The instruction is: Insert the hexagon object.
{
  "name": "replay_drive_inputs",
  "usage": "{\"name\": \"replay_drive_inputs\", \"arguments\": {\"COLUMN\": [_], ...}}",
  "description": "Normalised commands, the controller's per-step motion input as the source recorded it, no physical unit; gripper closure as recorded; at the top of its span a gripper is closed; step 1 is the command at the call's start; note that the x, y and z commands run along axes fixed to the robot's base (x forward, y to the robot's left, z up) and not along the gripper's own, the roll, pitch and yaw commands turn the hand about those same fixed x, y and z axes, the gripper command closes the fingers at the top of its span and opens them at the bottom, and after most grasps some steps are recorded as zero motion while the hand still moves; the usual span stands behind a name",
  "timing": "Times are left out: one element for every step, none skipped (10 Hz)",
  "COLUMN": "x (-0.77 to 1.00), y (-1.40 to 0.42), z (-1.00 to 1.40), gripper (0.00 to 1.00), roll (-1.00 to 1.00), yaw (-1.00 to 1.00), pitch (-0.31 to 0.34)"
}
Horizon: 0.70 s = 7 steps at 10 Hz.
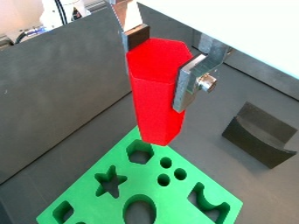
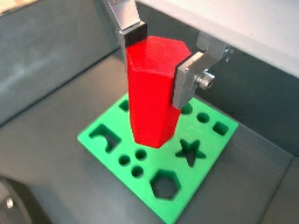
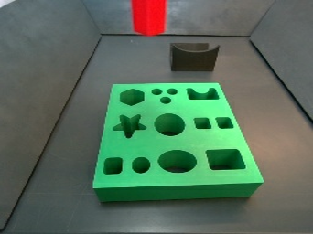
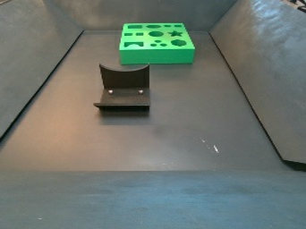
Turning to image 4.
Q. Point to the green shape sorter block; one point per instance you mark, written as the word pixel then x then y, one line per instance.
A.
pixel 156 43

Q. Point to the black L-shaped holder stand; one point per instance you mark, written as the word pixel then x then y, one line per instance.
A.
pixel 126 82

